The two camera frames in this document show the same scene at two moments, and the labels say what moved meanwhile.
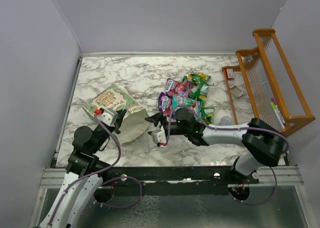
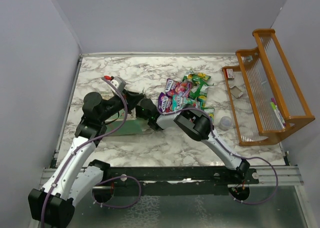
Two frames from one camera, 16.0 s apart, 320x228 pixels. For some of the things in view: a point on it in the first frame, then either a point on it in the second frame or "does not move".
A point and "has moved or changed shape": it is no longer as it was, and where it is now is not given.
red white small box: [230, 73] does not move
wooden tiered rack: [262, 87] does not move
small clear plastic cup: [225, 120] does not move
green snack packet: [210, 115] does not move
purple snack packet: [165, 104] does not move
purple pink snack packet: [182, 89] does not move
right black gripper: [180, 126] -> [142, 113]
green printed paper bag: [135, 122] has moved or changed shape
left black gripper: [121, 113] -> [132, 99]
